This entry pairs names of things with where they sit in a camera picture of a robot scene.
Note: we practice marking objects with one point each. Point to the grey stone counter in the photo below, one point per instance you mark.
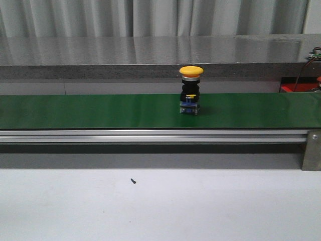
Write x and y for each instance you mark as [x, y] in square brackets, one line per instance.
[156, 57]

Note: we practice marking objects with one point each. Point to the metal conveyor support bracket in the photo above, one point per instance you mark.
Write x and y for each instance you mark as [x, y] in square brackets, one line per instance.
[312, 158]

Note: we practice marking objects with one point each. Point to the aluminium conveyor side rail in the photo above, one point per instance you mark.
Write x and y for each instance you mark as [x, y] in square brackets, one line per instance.
[158, 136]

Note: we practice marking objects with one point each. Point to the red plastic tray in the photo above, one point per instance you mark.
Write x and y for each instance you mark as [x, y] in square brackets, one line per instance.
[305, 84]

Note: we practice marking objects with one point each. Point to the grey white curtain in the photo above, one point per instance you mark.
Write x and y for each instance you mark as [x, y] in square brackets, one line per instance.
[150, 18]

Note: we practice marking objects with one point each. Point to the small green circuit board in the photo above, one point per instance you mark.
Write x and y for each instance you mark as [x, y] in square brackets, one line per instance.
[314, 54]

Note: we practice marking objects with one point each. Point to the green conveyor belt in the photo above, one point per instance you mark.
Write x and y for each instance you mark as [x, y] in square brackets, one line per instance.
[217, 110]

